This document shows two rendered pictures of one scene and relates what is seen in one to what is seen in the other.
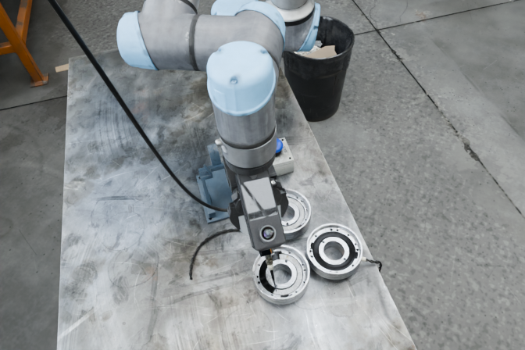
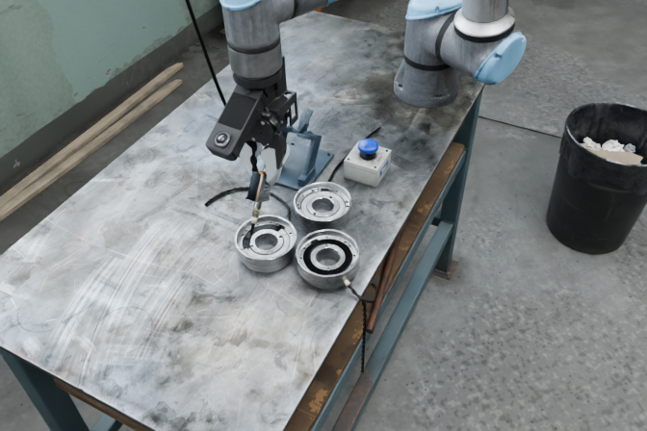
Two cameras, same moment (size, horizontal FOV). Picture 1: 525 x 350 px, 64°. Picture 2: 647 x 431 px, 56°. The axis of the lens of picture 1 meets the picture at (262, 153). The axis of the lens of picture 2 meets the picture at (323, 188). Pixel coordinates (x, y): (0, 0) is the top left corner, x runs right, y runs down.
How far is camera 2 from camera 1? 0.58 m
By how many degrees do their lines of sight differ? 28
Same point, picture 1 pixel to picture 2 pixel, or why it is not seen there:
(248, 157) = (236, 61)
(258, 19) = not seen: outside the picture
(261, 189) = (245, 105)
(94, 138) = not seen: hidden behind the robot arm
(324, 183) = (392, 214)
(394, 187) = (604, 384)
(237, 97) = not seen: outside the picture
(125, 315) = (141, 195)
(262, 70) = not seen: outside the picture
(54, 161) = not seen: hidden behind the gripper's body
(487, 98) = not seen: outside the picture
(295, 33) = (472, 53)
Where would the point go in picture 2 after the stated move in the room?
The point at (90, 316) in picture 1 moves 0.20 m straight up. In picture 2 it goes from (121, 181) to (94, 95)
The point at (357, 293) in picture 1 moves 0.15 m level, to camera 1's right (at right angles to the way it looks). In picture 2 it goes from (315, 306) to (393, 357)
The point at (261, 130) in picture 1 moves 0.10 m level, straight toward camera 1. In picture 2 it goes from (245, 36) to (187, 66)
